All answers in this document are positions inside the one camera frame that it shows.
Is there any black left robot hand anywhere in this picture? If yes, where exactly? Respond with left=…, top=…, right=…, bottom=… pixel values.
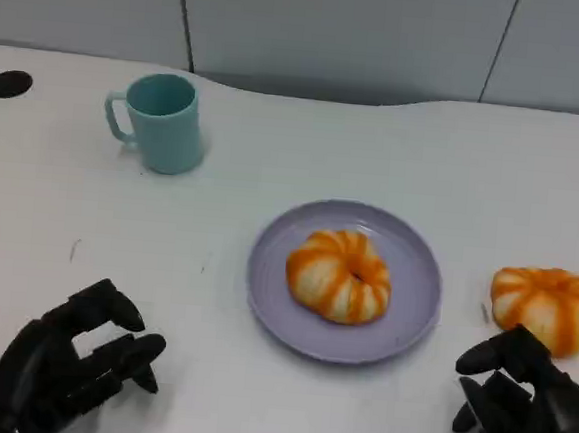
left=0, top=269, right=173, bottom=433

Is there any black table cable hole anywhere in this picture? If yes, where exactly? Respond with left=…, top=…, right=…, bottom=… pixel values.
left=0, top=68, right=35, bottom=103

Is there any orange white round toy bread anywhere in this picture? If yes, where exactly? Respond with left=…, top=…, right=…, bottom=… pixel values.
left=485, top=262, right=579, bottom=362

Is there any lilac plate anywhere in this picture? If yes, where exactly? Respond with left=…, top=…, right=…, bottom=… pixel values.
left=239, top=192, right=450, bottom=372

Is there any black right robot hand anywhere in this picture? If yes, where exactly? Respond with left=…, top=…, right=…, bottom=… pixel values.
left=450, top=319, right=579, bottom=433

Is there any pale green mug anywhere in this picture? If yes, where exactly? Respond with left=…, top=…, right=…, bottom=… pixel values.
left=99, top=68, right=212, bottom=179

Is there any orange white ring toy bread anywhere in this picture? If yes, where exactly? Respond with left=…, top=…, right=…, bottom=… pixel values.
left=280, top=224, right=397, bottom=330

